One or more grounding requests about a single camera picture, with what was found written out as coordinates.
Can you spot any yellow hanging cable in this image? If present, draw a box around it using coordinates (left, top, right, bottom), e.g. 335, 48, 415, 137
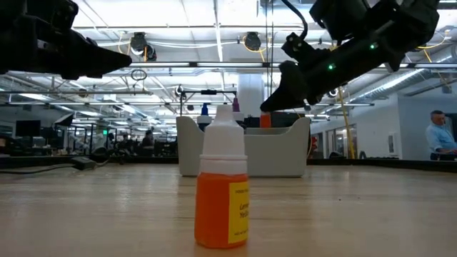
335, 85, 357, 160

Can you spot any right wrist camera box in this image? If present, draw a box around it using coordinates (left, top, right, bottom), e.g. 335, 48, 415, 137
309, 0, 371, 41

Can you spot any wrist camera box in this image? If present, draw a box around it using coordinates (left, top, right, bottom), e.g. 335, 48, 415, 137
21, 0, 79, 32
309, 0, 371, 41

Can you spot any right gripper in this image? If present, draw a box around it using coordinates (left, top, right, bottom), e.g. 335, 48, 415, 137
259, 31, 403, 113

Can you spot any person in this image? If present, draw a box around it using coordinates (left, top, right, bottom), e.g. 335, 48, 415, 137
424, 109, 457, 161
141, 129, 155, 148

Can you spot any blue-capped dye bottle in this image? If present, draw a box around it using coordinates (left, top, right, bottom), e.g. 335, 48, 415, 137
196, 102, 214, 132

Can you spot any black gantry stand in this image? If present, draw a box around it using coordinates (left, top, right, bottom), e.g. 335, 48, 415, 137
179, 89, 238, 119

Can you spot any white round column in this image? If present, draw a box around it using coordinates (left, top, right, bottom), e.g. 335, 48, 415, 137
237, 73, 266, 119

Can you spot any grey plastic bin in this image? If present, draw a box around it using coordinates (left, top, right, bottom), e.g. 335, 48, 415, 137
176, 115, 311, 178

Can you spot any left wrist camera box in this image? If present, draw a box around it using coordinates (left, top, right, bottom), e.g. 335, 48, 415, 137
21, 0, 79, 32

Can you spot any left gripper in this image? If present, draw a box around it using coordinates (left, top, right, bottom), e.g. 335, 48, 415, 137
0, 16, 132, 80

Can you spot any black inline cable switch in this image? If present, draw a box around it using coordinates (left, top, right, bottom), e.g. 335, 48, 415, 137
70, 156, 97, 171

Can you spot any magenta-capped dye bottle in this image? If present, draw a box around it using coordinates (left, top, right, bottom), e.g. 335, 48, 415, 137
231, 96, 246, 126

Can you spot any black lamp power cable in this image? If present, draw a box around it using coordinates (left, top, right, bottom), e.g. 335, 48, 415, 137
0, 156, 119, 176

